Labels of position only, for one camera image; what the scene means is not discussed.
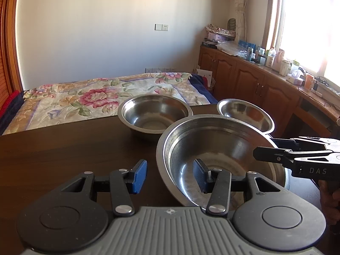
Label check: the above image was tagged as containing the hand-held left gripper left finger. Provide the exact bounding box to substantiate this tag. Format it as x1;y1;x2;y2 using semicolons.
53;159;148;217

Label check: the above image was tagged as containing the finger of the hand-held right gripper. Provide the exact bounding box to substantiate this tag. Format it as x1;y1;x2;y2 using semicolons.
271;136;340;150
253;146;331;166

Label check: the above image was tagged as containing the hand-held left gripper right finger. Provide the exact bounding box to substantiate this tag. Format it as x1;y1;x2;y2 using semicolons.
193;159;289;217

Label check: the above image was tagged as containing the large steel bowl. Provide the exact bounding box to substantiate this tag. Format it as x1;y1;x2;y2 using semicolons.
156;114;289;208

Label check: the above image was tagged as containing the small steel bowl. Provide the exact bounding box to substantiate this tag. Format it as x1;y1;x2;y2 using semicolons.
216;99;275;135

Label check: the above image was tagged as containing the medium steel bowl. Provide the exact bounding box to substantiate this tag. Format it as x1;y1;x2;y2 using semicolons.
117;94;194;141

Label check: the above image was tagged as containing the person's right hand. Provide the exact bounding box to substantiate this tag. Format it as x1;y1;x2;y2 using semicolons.
319;179;340;227

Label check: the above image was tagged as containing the white tissue box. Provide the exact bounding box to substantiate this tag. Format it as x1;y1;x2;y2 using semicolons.
286;70;305;86

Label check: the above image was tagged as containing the wooden cabinet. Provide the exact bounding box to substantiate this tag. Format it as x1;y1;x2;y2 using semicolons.
198;45;340;139

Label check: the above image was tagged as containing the navy blanket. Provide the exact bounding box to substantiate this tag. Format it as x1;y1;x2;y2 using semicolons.
190;73;221;105

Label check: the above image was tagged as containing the row of toiletry bottles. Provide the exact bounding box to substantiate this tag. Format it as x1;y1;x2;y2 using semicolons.
238;40;318;89

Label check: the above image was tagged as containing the floral bed blanket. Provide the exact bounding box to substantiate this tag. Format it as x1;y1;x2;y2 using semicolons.
0;72;213;136

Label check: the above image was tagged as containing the white paper bag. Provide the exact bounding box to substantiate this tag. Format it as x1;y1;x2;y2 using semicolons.
196;68;214;89

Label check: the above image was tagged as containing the wooden framed window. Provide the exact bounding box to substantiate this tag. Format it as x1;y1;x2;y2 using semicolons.
262;0;340;91

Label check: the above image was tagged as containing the clear plastic bag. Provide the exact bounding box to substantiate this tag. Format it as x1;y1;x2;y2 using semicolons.
216;41;251;57

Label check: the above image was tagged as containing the pink box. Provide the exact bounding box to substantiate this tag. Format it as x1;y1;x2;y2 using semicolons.
208;33;235;43

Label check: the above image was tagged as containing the floral cloth bundle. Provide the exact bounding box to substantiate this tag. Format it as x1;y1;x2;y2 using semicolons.
206;24;236;35

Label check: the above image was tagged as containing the red and navy cloth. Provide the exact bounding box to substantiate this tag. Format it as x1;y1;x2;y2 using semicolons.
0;90;27;128

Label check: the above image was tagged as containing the patterned cream curtain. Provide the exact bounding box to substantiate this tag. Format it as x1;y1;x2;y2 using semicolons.
234;0;249;41

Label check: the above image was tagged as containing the wooden louvred wardrobe door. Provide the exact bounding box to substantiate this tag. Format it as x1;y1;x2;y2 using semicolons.
0;0;26;97

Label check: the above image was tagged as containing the black charger cable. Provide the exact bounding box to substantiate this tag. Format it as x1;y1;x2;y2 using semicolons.
313;76;340;96

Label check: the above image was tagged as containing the low wall outlet row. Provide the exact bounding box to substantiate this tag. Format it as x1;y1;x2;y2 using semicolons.
145;67;176;73

